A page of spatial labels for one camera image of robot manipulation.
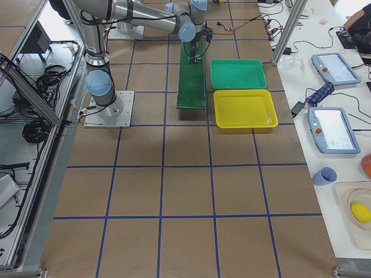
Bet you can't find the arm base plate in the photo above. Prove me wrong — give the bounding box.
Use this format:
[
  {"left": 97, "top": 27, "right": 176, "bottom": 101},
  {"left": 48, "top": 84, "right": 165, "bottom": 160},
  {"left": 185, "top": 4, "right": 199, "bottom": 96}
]
[
  {"left": 83, "top": 91, "right": 134, "bottom": 128},
  {"left": 108, "top": 25, "right": 144, "bottom": 41}
]

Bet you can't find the beige tray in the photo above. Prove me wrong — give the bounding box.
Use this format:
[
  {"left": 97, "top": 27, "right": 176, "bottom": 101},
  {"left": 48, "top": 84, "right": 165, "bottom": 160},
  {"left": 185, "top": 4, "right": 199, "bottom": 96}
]
[{"left": 334, "top": 181, "right": 370, "bottom": 250}]

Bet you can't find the black power adapter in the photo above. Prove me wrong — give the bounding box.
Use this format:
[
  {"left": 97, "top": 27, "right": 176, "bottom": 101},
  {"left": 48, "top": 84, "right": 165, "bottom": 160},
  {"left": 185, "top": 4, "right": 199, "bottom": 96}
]
[{"left": 290, "top": 101, "right": 305, "bottom": 118}]

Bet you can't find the blue plastic cup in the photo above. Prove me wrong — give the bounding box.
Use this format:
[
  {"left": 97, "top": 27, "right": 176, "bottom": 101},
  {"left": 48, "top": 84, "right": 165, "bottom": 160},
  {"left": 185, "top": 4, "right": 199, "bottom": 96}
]
[{"left": 312, "top": 167, "right": 337, "bottom": 186}]

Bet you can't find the green conveyor belt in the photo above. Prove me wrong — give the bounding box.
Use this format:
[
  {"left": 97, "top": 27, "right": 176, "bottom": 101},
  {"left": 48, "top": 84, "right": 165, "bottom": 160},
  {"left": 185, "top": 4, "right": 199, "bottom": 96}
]
[{"left": 177, "top": 36, "right": 206, "bottom": 109}]

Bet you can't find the yellow plastic tray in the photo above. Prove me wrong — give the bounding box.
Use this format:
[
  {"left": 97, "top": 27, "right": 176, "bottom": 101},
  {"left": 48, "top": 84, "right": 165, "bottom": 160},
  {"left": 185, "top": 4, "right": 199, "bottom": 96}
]
[{"left": 213, "top": 89, "right": 278, "bottom": 129}]

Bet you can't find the yellow lemon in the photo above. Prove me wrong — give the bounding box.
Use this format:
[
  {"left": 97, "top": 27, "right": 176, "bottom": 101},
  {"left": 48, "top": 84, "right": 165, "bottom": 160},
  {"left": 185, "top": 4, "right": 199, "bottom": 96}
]
[{"left": 350, "top": 202, "right": 370, "bottom": 224}]

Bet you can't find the orange round object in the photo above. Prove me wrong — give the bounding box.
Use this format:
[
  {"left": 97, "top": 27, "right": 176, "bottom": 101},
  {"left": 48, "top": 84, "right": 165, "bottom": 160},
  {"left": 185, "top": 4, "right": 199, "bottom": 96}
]
[{"left": 361, "top": 154, "right": 371, "bottom": 178}]

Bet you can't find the blue folded umbrella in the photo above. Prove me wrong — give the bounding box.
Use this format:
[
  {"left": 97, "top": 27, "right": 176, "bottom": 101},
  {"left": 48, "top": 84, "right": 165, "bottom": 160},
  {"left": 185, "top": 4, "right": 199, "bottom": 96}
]
[{"left": 305, "top": 83, "right": 334, "bottom": 107}]

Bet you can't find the black cable bundle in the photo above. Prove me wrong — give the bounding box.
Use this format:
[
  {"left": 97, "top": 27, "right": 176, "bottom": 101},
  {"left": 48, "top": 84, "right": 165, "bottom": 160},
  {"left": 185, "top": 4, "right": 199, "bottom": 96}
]
[{"left": 22, "top": 119, "right": 50, "bottom": 144}]

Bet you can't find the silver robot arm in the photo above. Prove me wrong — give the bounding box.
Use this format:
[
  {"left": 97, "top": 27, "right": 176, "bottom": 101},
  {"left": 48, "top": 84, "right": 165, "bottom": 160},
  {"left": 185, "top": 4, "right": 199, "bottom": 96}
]
[
  {"left": 50, "top": 0, "right": 213, "bottom": 128},
  {"left": 116, "top": 22, "right": 140, "bottom": 37}
]

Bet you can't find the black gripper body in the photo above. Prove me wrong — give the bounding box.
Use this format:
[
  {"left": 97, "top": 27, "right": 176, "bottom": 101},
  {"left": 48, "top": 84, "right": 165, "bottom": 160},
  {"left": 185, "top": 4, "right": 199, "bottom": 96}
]
[{"left": 189, "top": 41, "right": 199, "bottom": 60}]

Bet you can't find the aluminium frame post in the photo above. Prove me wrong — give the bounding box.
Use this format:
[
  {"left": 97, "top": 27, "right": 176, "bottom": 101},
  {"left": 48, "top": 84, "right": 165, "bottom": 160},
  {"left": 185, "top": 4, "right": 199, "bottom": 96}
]
[{"left": 271, "top": 0, "right": 307, "bottom": 65}]

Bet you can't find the red black power cable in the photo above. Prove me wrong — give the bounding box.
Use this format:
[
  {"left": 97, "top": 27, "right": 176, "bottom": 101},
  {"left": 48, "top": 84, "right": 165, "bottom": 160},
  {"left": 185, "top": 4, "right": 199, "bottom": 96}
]
[{"left": 210, "top": 16, "right": 261, "bottom": 37}]

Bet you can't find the green plastic tray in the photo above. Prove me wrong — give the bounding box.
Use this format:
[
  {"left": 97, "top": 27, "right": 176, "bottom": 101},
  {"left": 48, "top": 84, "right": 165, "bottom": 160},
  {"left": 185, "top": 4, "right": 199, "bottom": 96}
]
[{"left": 209, "top": 58, "right": 267, "bottom": 89}]

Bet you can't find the teach pendant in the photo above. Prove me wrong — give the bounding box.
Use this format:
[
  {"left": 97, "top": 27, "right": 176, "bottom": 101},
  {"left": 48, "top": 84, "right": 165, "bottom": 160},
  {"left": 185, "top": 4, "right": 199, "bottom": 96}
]
[
  {"left": 311, "top": 53, "right": 361, "bottom": 86},
  {"left": 307, "top": 107, "right": 361, "bottom": 154}
]

